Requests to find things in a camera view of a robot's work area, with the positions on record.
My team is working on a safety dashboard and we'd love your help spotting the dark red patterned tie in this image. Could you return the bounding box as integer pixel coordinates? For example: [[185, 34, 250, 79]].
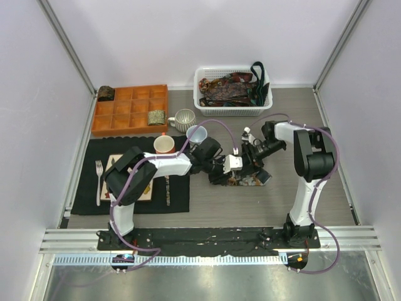
[[229, 72, 253, 83]]

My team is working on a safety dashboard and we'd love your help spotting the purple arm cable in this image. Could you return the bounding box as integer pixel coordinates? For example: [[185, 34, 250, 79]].
[[110, 119, 239, 272], [250, 113, 341, 275]]

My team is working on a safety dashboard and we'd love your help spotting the silver fork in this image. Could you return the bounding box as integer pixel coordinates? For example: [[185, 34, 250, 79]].
[[95, 160, 103, 207]]

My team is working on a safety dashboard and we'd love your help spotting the dark green tie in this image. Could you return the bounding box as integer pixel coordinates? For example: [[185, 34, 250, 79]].
[[250, 61, 269, 107]]

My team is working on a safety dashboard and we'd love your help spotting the orange grey floral tie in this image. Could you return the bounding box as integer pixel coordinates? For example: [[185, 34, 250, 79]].
[[238, 169, 272, 187]]

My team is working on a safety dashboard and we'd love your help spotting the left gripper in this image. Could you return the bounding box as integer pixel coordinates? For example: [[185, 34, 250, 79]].
[[202, 156, 232, 186]]

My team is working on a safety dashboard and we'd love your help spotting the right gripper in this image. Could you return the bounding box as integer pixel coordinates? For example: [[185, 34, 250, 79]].
[[236, 140, 284, 178]]

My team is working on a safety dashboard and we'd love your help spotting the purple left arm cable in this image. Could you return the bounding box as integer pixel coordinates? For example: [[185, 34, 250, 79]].
[[110, 119, 239, 272]]

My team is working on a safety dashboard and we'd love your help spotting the square floral ceramic plate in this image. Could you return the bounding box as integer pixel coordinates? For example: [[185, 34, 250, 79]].
[[100, 154, 153, 202]]

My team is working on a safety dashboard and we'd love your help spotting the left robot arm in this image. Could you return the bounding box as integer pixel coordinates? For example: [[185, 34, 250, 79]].
[[98, 137, 229, 250]]

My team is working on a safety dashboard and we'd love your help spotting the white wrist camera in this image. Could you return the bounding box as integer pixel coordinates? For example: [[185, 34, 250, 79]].
[[241, 127, 256, 145], [223, 147, 243, 174]]

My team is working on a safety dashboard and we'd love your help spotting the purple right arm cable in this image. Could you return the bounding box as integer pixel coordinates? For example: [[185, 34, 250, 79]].
[[250, 113, 341, 275]]

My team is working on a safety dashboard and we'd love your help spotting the white plastic basket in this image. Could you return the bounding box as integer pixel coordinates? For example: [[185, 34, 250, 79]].
[[193, 61, 273, 117]]

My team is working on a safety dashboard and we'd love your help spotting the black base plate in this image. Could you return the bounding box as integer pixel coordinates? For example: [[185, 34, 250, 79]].
[[96, 227, 321, 257]]

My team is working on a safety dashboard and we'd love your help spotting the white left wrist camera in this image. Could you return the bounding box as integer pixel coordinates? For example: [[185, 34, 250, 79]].
[[223, 147, 243, 174]]

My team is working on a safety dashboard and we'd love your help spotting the black scalloped placemat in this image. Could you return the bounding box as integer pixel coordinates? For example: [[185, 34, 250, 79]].
[[71, 137, 190, 216]]

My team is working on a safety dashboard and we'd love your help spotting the dark rolled tie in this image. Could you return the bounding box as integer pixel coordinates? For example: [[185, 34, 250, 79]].
[[97, 85, 115, 102]]

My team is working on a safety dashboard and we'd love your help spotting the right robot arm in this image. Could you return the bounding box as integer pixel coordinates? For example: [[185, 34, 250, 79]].
[[209, 121, 339, 248]]

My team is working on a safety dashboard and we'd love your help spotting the patterned handle knife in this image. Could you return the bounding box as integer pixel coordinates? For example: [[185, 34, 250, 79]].
[[164, 176, 170, 206]]

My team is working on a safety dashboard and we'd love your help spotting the aluminium frame rail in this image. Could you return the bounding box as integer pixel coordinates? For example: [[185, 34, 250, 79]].
[[39, 226, 382, 254]]

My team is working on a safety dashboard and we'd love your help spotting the orange wooden divided tray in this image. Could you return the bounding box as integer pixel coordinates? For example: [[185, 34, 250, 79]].
[[91, 84, 169, 137]]

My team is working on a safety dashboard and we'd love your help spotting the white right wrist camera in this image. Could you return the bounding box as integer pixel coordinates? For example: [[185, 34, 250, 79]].
[[241, 127, 256, 145]]

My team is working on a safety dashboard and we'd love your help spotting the grey ribbed ceramic mug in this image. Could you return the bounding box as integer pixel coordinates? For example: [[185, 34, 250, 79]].
[[167, 108, 197, 133]]

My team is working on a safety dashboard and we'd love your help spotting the green floral rolled tie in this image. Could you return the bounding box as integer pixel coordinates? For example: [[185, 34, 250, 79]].
[[147, 110, 166, 126]]

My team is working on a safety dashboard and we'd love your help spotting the orange ceramic mug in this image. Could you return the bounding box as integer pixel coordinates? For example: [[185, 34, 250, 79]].
[[154, 135, 175, 154]]

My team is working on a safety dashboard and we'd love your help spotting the white slotted cable duct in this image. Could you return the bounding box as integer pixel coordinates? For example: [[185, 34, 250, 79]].
[[53, 253, 288, 267]]

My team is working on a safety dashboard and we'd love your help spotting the multicolour patterned tie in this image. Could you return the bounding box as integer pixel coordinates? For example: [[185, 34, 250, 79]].
[[199, 78, 212, 94]]

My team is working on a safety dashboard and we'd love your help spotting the dark paisley tie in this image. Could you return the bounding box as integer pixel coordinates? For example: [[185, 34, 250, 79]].
[[199, 79, 254, 107]]

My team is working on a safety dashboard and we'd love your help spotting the frosted blue footed cup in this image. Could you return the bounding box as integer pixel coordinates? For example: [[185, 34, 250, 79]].
[[186, 125, 208, 147]]

